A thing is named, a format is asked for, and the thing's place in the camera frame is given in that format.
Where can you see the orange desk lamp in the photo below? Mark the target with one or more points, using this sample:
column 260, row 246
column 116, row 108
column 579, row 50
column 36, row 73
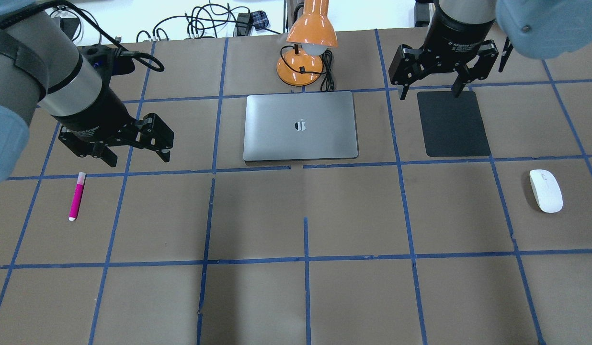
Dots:
column 307, row 55

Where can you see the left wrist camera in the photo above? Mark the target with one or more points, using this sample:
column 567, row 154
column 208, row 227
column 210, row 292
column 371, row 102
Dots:
column 108, row 61

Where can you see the silver laptop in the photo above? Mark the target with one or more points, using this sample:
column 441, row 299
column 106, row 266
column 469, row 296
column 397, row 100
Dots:
column 300, row 126

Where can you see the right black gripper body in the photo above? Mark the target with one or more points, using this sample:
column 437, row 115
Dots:
column 456, row 33

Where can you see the white computer mouse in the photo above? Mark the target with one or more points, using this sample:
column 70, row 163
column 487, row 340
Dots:
column 546, row 191

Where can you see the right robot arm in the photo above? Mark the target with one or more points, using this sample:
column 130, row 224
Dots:
column 537, row 29

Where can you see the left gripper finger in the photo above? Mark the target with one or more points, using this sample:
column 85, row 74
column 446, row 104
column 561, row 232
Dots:
column 152, row 133
column 102, row 152

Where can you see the black mousepad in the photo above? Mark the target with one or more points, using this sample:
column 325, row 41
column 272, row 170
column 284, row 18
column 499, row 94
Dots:
column 452, row 126

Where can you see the pink marker pen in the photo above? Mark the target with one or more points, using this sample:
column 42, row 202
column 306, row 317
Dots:
column 77, row 197

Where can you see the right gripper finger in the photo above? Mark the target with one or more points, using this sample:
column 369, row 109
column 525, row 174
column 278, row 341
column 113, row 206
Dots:
column 408, row 66
column 487, row 56

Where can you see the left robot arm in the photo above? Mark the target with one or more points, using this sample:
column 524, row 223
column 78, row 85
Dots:
column 41, row 66

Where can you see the black power adapter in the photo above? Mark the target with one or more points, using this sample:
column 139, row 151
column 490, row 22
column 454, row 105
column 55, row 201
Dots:
column 242, row 24

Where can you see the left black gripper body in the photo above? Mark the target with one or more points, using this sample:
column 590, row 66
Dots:
column 96, row 116

